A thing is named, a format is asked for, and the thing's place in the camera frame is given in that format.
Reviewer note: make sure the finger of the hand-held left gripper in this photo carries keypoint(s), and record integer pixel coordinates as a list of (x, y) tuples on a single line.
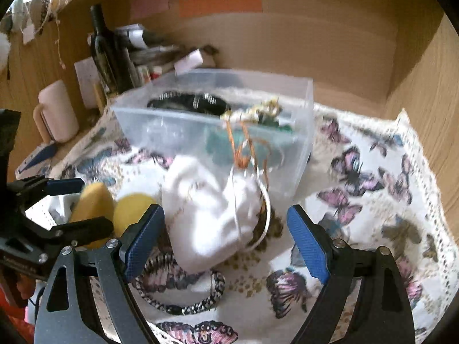
[(86, 229), (66, 186)]

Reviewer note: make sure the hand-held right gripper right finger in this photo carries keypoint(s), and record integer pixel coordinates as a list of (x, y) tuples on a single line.
[(307, 243)]

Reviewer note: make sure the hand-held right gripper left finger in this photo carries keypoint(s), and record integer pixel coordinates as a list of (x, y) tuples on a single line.
[(142, 243)]

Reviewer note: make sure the dark yellow sponge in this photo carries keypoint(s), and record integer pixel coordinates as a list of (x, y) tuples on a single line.
[(91, 202)]

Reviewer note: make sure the white cloth pouch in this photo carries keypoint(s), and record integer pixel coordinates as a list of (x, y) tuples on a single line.
[(204, 215)]

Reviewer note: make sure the clear plastic box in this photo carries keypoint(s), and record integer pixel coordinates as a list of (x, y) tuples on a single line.
[(179, 129)]

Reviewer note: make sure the light yellow round sponge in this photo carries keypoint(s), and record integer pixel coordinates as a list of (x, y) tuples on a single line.
[(131, 209)]

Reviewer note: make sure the pink mug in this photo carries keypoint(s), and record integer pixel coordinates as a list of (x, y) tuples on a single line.
[(59, 111)]

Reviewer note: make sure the butterfly printed cloth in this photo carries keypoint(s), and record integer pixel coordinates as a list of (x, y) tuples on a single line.
[(358, 204)]

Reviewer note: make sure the white card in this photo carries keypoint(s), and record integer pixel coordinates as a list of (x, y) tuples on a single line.
[(86, 79)]

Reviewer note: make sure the red cloth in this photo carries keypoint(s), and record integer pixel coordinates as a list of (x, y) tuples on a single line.
[(14, 322)]

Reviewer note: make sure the green cloth item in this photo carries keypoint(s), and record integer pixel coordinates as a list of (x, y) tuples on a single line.
[(222, 143)]

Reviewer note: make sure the dark glass bottle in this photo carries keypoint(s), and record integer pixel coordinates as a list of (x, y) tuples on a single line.
[(105, 53)]

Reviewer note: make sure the gold white ornament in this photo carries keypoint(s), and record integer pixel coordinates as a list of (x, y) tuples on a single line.
[(263, 111)]

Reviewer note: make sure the hanging paper garland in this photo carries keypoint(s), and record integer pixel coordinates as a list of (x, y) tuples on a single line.
[(39, 5)]

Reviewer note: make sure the white paper tag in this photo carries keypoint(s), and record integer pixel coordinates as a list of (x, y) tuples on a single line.
[(188, 61)]

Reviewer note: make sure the pink sticky note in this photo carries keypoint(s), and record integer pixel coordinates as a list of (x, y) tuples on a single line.
[(150, 1)]

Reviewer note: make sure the orange sticky note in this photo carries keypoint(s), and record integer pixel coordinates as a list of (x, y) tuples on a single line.
[(220, 3)]

